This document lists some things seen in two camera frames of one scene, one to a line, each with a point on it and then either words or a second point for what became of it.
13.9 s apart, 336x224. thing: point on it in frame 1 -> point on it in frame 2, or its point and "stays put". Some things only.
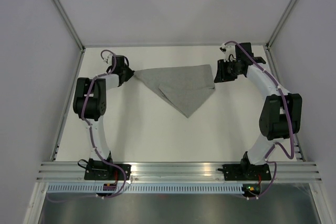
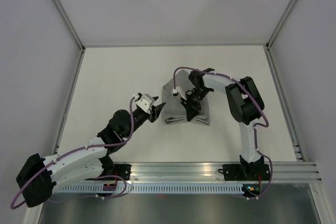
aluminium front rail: x=179 y=172 stays put
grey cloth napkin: x=183 y=87 -> x=173 y=110
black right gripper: x=221 y=75 -> x=192 y=109
